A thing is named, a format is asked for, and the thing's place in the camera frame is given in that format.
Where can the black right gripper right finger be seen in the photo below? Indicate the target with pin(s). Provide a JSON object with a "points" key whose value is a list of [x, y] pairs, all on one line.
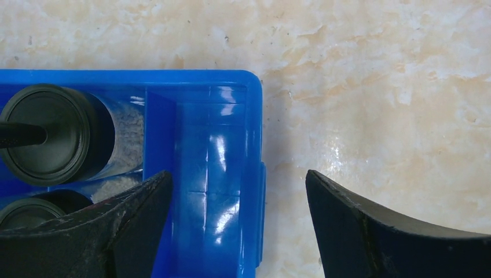
{"points": [[358, 237]]}

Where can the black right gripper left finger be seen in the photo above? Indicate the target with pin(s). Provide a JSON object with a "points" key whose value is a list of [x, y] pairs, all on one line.
{"points": [[117, 237]]}

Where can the black pourer cap grain jar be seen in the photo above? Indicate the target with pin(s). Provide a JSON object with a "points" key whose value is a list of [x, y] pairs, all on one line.
{"points": [[33, 209]]}

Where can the blue plastic divided bin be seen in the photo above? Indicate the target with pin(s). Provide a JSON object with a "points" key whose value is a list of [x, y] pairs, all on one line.
{"points": [[203, 127]]}

